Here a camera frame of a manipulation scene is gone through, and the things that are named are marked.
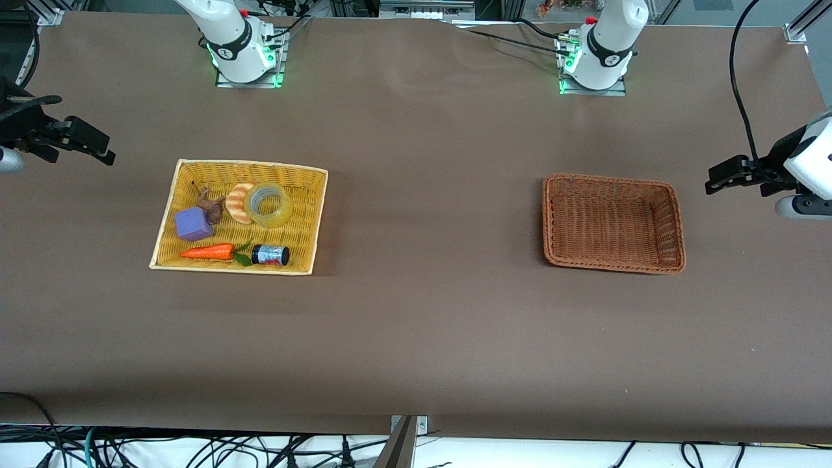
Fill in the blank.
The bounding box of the clear tape roll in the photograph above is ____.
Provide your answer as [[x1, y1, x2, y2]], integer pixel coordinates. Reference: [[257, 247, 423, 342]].
[[244, 183, 291, 229]]

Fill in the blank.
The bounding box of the purple cube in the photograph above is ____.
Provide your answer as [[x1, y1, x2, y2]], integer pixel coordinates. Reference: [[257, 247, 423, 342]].
[[174, 207, 215, 242]]

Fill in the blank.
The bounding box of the brown lion figurine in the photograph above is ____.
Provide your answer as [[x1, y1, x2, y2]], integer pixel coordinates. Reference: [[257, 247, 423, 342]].
[[192, 181, 226, 226]]

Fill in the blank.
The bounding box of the brown wicker basket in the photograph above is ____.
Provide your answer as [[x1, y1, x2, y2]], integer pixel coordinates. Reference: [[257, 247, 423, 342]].
[[542, 173, 687, 275]]

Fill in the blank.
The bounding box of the toy croissant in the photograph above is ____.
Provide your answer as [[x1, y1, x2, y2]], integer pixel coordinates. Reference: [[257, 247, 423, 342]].
[[226, 183, 255, 225]]

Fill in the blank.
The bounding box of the orange toy carrot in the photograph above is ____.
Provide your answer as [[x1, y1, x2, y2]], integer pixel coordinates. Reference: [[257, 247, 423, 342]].
[[179, 239, 255, 267]]

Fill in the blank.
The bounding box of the small can with black lid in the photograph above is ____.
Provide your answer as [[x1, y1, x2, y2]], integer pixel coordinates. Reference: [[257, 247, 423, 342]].
[[251, 244, 291, 267]]

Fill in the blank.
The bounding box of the yellow wicker basket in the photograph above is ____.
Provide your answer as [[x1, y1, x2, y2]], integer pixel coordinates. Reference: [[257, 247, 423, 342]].
[[149, 159, 329, 276]]

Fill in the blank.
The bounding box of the grey equipment box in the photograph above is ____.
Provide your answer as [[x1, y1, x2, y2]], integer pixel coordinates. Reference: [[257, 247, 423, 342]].
[[379, 0, 476, 20]]

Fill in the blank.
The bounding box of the grey metal bar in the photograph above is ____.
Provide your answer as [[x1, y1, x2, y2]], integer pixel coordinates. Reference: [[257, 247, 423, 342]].
[[373, 416, 418, 468]]

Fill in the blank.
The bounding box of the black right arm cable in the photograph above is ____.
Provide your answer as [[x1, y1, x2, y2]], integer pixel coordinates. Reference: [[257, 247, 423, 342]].
[[0, 6, 64, 124]]

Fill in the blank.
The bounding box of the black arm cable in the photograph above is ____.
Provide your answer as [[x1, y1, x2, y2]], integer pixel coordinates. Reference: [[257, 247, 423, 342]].
[[729, 0, 765, 167], [0, 6, 64, 124]]

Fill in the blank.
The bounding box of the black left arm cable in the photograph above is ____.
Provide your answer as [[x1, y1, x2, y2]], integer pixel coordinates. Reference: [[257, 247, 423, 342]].
[[729, 0, 765, 167]]

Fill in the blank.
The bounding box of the aluminium frame profile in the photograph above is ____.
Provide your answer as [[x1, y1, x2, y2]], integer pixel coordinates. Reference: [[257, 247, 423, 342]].
[[783, 0, 832, 45], [13, 0, 67, 88]]

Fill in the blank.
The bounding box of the black base cable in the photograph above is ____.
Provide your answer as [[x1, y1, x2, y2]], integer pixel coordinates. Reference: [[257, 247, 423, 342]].
[[455, 18, 577, 57]]

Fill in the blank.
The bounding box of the silver metal bracket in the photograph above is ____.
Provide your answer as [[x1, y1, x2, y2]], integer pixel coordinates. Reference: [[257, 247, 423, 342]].
[[390, 415, 429, 435]]

